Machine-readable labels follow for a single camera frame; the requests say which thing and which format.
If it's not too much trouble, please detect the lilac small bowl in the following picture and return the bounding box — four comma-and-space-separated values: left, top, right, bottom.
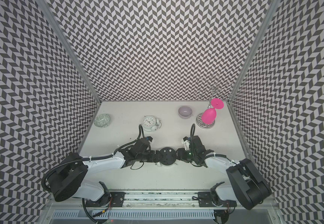
178, 106, 193, 119

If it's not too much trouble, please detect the white alarm clock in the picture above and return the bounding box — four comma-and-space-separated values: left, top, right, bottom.
156, 147, 177, 167
141, 116, 162, 132

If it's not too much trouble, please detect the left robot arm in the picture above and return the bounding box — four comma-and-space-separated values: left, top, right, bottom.
41, 125, 162, 206

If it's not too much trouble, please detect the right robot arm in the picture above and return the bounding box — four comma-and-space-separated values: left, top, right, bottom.
177, 124, 272, 210

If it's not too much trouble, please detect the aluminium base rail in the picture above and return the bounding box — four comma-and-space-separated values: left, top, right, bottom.
47, 190, 277, 211

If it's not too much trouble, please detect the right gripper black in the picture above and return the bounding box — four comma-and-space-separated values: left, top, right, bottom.
172, 148, 197, 163

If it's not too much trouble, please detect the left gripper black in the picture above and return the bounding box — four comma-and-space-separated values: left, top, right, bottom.
137, 150, 164, 163

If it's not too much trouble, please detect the green patterned glass dish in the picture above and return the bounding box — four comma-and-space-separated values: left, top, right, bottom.
94, 114, 111, 128

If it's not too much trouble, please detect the pink plastic wine glass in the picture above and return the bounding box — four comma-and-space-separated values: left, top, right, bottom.
201, 98, 224, 125

